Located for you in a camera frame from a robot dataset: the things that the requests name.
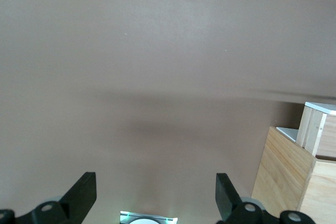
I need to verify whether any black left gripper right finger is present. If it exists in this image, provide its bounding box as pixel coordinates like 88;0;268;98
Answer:
215;173;316;224

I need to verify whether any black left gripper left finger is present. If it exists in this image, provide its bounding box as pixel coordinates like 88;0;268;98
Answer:
0;172;97;224

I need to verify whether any white-front wooden drawer with handle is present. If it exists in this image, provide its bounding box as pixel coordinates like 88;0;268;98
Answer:
296;101;336;162

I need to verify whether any light wooden drawer cabinet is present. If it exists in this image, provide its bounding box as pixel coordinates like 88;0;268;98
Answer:
251;126;336;224

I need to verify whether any brown table cover sheet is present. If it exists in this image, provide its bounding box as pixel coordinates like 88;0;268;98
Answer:
0;0;336;224

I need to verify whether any white notched handleless drawer front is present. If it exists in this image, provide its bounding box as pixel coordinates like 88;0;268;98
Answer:
275;126;300;144

